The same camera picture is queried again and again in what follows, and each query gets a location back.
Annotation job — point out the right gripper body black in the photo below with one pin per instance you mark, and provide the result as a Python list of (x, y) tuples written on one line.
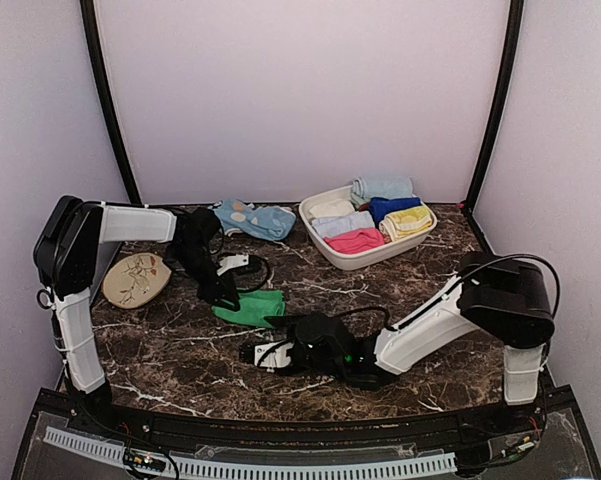
[(327, 367)]

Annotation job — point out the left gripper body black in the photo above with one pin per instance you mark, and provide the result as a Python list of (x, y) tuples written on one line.
[(209, 293)]

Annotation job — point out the green towel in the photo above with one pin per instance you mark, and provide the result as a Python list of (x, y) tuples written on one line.
[(255, 308)]

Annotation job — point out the yellow-green crocodile towel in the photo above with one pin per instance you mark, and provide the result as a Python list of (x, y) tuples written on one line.
[(406, 223)]

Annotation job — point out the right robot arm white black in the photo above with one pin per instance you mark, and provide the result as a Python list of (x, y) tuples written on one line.
[(503, 296)]

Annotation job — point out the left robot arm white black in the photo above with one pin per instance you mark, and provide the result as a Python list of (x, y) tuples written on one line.
[(66, 256)]

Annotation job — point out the beige embroidered round cloth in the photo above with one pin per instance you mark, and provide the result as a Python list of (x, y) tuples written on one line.
[(135, 280)]

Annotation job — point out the light blue patterned towel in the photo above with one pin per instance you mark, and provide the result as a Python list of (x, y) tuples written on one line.
[(269, 223)]

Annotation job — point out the pink rolled towel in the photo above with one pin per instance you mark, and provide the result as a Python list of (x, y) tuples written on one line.
[(356, 241)]

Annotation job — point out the lavender rolled towel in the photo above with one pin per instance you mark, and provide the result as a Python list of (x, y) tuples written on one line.
[(331, 227)]

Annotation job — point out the white plastic basin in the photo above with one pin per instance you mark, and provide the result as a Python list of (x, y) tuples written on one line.
[(349, 262)]

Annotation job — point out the cream rolled towel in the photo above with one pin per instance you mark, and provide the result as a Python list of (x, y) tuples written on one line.
[(332, 208)]

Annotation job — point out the dark blue rolled towel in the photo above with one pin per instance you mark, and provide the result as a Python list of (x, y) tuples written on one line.
[(380, 207)]

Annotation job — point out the pale blue rolled towel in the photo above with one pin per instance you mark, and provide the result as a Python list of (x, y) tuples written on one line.
[(388, 188)]

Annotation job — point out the small circuit board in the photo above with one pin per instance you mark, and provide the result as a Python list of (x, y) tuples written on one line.
[(143, 461)]

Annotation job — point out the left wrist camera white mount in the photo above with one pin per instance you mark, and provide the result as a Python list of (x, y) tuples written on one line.
[(243, 264)]

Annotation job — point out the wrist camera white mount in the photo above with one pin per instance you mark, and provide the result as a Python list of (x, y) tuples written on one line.
[(243, 264), (272, 357)]

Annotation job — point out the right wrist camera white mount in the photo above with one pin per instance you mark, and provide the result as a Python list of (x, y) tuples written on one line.
[(272, 357)]

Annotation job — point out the black front rail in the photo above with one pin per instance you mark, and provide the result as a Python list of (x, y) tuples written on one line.
[(310, 417)]

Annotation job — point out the white slotted cable duct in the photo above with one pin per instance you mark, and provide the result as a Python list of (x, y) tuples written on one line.
[(233, 463)]

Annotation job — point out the left black frame post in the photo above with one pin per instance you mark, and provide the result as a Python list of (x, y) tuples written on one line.
[(108, 109)]

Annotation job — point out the black frame post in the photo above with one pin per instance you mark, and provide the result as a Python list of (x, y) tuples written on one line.
[(505, 71), (108, 109)]

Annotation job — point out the right black frame post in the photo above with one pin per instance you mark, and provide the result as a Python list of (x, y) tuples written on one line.
[(505, 71)]

